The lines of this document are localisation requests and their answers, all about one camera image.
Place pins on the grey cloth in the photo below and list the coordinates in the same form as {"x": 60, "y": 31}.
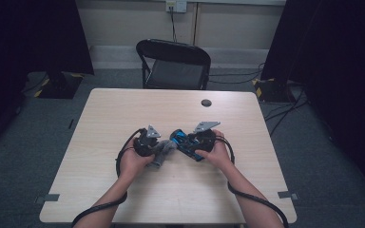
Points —
{"x": 163, "y": 152}

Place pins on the white wall socket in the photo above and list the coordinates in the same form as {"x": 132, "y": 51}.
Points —
{"x": 176, "y": 5}

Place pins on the grey tape strip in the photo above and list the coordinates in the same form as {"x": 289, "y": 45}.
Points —
{"x": 49, "y": 198}
{"x": 286, "y": 194}

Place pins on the black curtain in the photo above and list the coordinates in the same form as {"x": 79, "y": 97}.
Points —
{"x": 28, "y": 38}
{"x": 339, "y": 63}

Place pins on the black stand base yellow stripes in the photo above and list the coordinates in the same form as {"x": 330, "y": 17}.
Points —
{"x": 60, "y": 87}
{"x": 272, "y": 91}

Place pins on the person's left hand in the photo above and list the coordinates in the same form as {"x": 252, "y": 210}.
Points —
{"x": 134, "y": 163}

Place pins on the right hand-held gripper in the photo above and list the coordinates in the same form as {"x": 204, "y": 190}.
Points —
{"x": 206, "y": 141}

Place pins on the person's right hand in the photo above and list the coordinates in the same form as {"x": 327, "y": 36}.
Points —
{"x": 218, "y": 156}

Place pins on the small black floor object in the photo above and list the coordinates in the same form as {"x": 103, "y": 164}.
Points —
{"x": 71, "y": 123}

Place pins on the black table grommet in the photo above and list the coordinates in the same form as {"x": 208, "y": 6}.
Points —
{"x": 206, "y": 103}

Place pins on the blue toy car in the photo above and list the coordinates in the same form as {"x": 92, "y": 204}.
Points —
{"x": 183, "y": 144}

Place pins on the black folding chair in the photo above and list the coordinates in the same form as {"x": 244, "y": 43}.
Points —
{"x": 174, "y": 74}

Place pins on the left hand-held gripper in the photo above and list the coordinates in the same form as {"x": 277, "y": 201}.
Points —
{"x": 145, "y": 145}

